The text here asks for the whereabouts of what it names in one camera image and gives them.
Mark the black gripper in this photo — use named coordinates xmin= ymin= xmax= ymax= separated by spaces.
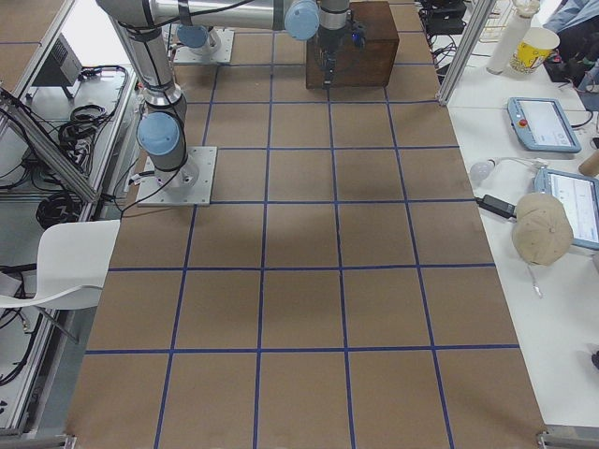
xmin=317 ymin=26 xmax=350 ymax=88

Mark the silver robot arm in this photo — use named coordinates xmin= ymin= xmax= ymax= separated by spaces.
xmin=97 ymin=1 xmax=350 ymax=190
xmin=177 ymin=24 xmax=221 ymax=54

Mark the dark brown wooden cabinet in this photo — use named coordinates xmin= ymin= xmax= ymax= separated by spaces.
xmin=305 ymin=1 xmax=400 ymax=89

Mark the white light bulb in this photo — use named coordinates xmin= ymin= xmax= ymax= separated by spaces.
xmin=469 ymin=159 xmax=497 ymax=184

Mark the white cardboard tube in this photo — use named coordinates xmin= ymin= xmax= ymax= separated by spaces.
xmin=486 ymin=11 xmax=533 ymax=75

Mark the yellow popcorn paper cup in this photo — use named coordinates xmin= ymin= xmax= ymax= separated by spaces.
xmin=508 ymin=27 xmax=560 ymax=74

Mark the black power adapter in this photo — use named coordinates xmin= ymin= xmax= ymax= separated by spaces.
xmin=475 ymin=195 xmax=516 ymax=219

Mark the upper blue teach pendant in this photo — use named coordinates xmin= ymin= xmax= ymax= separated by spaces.
xmin=506 ymin=97 xmax=581 ymax=153

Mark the blue teach pendant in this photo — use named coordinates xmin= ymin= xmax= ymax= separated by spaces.
xmin=506 ymin=97 xmax=581 ymax=153
xmin=533 ymin=168 xmax=598 ymax=251

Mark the grey electronics box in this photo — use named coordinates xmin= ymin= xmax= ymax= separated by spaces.
xmin=32 ymin=34 xmax=83 ymax=100

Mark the beige baseball cap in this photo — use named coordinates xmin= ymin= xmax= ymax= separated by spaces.
xmin=512 ymin=193 xmax=574 ymax=266

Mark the lower blue teach pendant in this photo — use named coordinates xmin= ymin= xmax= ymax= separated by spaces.
xmin=533 ymin=168 xmax=598 ymax=251

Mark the white plastic chair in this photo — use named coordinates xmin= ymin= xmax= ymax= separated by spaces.
xmin=1 ymin=220 xmax=121 ymax=311

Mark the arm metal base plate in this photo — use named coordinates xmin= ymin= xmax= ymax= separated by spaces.
xmin=136 ymin=146 xmax=217 ymax=207
xmin=172 ymin=28 xmax=234 ymax=65

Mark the aluminium frame post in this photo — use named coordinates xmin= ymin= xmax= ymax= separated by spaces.
xmin=437 ymin=0 xmax=496 ymax=106

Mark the black cable bundle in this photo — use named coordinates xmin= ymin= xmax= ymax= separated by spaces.
xmin=56 ymin=104 xmax=111 ymax=155

